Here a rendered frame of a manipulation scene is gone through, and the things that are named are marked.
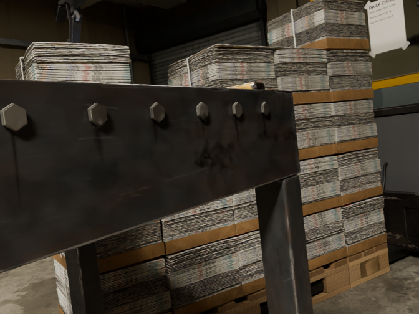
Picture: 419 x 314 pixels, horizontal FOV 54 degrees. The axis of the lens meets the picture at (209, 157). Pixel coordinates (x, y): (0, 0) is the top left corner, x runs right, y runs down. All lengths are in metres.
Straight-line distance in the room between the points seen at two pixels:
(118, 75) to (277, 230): 0.87
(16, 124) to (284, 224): 0.39
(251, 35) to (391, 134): 6.78
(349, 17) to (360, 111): 0.43
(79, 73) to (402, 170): 1.85
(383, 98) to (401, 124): 5.48
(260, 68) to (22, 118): 1.39
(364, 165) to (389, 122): 0.58
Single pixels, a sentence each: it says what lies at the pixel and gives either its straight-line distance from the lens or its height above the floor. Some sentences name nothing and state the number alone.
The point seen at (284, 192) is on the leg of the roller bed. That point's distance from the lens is 0.57.
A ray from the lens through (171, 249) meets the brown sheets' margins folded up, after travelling 1.39.
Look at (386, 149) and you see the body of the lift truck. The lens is 2.56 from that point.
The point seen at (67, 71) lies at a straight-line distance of 1.28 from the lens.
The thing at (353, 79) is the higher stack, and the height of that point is 0.93.
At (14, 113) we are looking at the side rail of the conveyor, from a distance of 0.29.
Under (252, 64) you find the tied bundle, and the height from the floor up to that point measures 1.00.
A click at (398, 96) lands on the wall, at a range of 7.91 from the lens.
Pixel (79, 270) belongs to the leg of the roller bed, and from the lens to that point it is 0.94.
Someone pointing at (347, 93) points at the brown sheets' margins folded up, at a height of 0.87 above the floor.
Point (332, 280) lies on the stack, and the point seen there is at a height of 0.07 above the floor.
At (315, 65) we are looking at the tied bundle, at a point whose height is 0.99.
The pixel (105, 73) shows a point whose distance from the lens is 1.31.
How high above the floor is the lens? 0.75
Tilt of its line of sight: 3 degrees down
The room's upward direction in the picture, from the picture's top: 7 degrees counter-clockwise
